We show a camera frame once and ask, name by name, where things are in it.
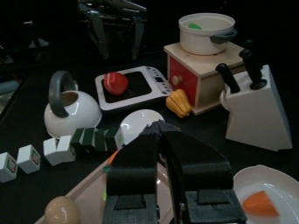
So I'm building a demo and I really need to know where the toy knife long black handle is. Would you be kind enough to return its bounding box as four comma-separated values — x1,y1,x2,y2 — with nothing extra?
238,48,268,91
214,62,242,95

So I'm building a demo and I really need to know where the green toy piece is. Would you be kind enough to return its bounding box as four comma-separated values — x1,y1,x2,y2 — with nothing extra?
187,22,204,31

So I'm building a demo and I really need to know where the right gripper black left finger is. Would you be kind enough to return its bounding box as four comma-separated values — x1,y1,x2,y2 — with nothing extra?
102,121,162,224

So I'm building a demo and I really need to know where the white toy pot grey handle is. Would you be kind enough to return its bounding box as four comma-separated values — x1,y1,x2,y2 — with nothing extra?
178,12,239,57

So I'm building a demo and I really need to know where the toy knife short black handle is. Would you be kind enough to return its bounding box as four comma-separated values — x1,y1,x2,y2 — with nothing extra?
239,38,256,53

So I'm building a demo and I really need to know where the white deep bowl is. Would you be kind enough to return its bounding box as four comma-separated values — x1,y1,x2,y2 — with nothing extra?
232,164,299,224

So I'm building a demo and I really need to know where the yellow toy squash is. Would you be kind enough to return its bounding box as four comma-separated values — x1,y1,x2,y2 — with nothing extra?
164,88,194,119

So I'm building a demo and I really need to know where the orange toy carrot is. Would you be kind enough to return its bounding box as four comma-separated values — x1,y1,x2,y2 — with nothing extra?
102,149,120,175

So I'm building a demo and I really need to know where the red toy pepper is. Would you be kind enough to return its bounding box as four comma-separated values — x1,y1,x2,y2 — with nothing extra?
102,71,130,97

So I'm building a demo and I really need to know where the tan toy potato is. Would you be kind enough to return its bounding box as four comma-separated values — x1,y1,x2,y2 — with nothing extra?
43,195,82,224

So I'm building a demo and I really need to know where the toy cheese wedge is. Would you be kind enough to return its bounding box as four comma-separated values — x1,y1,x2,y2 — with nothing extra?
240,190,282,218

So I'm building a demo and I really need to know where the white sliced toy vegetable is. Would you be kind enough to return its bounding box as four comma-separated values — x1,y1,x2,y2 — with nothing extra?
41,135,78,167

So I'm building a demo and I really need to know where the white toy knife block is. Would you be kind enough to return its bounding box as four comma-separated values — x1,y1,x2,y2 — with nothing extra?
219,64,295,152

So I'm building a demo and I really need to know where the white cube with print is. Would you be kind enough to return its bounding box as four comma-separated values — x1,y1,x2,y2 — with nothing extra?
15,144,43,175
0,151,19,184

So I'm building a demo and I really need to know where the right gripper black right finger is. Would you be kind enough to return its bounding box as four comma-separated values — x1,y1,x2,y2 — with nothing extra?
159,120,248,224

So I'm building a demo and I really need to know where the green sliced toy cucumber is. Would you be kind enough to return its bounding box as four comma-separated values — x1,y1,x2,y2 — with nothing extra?
70,126,127,153

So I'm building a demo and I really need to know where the pink plastic tray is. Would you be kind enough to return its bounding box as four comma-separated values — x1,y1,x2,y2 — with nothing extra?
33,150,176,224

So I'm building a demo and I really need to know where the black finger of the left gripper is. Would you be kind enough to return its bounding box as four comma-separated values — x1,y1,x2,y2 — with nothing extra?
88,14,111,60
128,17,147,61

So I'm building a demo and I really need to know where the white shallow bowl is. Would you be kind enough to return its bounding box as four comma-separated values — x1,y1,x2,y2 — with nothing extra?
119,108,166,146

